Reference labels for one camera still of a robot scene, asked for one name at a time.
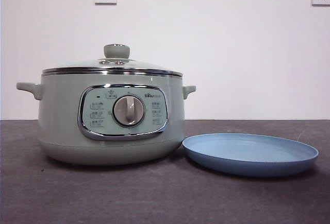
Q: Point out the pale green electric steamer pot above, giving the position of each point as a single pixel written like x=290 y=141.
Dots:
x=64 y=110

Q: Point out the blue round plate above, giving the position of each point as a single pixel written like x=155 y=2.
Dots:
x=247 y=152

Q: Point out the glass lid with green knob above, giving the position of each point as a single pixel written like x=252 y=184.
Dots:
x=116 y=51

